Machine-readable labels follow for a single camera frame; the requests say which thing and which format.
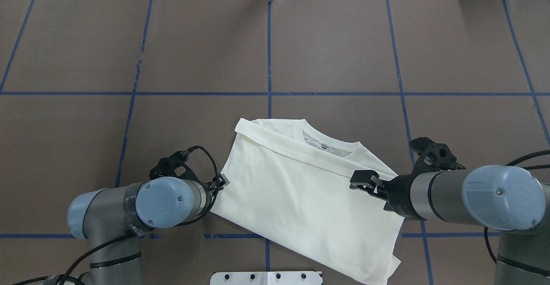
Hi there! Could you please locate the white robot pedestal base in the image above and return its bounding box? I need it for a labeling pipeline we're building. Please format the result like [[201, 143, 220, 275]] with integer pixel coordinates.
[[210, 271, 324, 285]]

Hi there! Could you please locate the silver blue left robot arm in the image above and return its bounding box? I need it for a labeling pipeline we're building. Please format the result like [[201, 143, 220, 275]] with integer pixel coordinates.
[[43, 146, 227, 285]]

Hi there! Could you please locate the cream long-sleeve cat shirt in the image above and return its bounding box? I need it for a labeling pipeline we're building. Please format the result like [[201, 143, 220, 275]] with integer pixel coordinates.
[[212, 118, 404, 285]]

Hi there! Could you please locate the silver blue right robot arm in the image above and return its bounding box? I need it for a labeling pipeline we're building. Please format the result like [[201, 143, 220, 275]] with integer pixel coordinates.
[[349, 137, 550, 285]]

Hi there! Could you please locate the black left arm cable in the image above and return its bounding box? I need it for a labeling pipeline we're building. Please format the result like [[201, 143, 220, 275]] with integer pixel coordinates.
[[13, 145, 220, 285]]

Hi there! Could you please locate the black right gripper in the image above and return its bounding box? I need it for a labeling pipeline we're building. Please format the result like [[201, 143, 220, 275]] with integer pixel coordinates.
[[349, 137, 464, 212]]

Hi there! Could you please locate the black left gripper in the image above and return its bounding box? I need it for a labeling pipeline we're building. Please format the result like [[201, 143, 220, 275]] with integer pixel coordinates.
[[149, 147, 230, 199]]

